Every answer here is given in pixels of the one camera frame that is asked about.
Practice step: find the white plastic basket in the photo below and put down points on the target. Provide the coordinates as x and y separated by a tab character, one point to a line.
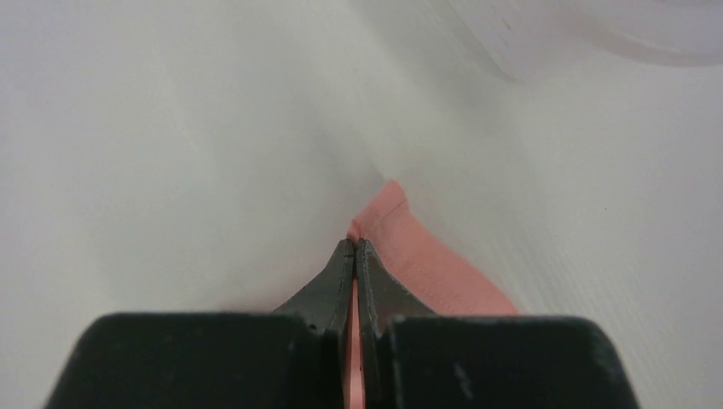
528	40

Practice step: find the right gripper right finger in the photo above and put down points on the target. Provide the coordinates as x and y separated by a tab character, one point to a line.
412	357

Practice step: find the pink t shirt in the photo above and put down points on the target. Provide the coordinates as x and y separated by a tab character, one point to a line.
438	276

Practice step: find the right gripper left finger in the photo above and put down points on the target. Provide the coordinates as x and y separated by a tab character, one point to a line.
296	356

